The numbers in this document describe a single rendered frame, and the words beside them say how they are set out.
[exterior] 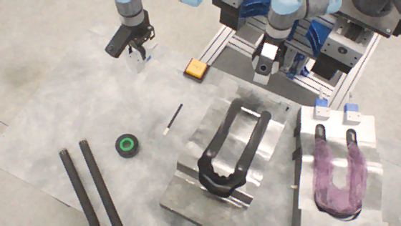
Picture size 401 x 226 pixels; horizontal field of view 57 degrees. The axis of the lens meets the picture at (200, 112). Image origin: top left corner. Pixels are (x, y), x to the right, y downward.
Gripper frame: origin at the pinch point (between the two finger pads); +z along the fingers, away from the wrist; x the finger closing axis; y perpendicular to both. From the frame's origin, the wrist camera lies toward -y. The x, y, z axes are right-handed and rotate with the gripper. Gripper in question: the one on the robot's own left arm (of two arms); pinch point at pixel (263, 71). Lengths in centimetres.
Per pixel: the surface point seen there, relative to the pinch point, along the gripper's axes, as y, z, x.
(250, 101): -9.8, 6.1, 0.9
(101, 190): -55, 7, 37
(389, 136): 43, 95, -85
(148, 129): -28.1, 15.1, 33.0
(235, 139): -24.8, 6.7, 2.3
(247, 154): -29.1, 5.9, -3.0
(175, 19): 83, 95, 67
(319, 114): -6.1, 6.9, -23.1
